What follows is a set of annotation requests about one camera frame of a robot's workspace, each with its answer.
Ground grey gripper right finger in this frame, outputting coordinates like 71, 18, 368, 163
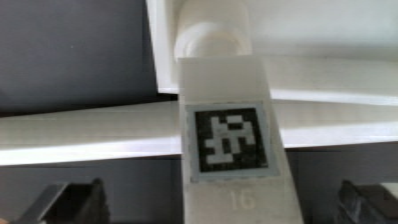
334, 180, 398, 224

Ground white square table top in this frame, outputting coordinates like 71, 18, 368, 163
144, 0, 398, 106

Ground white table leg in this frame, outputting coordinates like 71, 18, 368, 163
174, 0, 304, 224

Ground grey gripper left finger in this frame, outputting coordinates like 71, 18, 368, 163
14, 178, 110, 224

